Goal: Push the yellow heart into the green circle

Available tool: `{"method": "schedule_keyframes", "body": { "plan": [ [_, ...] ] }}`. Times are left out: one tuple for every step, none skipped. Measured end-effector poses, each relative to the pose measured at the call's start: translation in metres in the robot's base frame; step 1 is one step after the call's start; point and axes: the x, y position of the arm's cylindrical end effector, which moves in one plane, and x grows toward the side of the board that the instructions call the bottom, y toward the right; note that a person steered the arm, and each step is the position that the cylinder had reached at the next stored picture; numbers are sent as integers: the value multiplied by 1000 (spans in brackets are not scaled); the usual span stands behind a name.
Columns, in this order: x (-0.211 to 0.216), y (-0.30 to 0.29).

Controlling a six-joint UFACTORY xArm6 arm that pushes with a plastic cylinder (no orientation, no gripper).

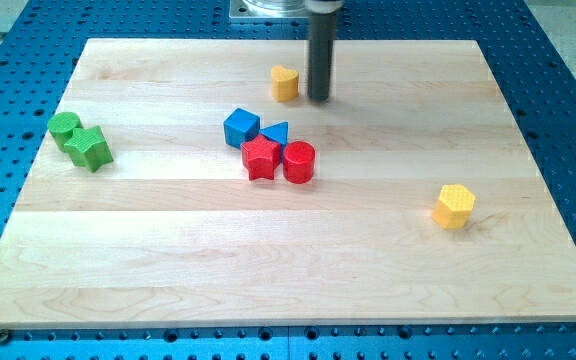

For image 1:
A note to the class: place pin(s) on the yellow heart block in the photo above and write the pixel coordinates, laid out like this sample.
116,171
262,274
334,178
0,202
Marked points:
284,83

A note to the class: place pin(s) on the light wooden board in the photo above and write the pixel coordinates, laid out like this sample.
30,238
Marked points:
173,233

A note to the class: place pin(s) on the red star block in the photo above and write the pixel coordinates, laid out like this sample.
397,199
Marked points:
261,157

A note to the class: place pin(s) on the blue triangle block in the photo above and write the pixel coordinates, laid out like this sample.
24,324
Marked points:
277,133

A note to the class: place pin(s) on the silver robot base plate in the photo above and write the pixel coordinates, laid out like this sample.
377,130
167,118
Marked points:
249,10

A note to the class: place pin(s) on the green cylinder block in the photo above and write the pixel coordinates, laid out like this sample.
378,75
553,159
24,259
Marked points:
61,126

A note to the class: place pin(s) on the green star block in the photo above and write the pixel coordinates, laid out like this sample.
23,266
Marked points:
88,148

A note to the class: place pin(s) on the yellow hexagon block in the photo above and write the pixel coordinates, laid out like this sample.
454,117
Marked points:
454,206

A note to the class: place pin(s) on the blue cube block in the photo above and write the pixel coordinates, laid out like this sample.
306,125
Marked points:
240,126

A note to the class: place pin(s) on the red cylinder block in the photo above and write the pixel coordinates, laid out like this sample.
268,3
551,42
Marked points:
298,162

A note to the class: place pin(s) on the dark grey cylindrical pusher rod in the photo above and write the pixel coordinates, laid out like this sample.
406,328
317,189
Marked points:
322,29

